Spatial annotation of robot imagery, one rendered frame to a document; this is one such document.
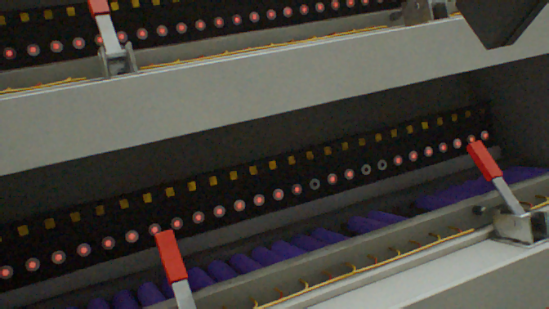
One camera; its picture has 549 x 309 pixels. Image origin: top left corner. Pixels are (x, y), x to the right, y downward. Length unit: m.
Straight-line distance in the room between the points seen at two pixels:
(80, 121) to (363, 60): 0.21
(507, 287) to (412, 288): 0.07
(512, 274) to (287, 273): 0.16
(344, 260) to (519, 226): 0.14
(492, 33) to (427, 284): 0.20
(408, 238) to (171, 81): 0.23
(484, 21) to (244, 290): 0.25
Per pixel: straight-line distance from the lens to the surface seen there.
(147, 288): 0.46
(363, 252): 0.44
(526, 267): 0.44
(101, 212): 0.49
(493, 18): 0.26
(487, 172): 0.47
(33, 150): 0.36
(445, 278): 0.41
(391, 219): 0.51
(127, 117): 0.37
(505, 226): 0.47
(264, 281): 0.41
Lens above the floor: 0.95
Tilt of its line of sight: 13 degrees up
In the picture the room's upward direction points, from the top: 19 degrees counter-clockwise
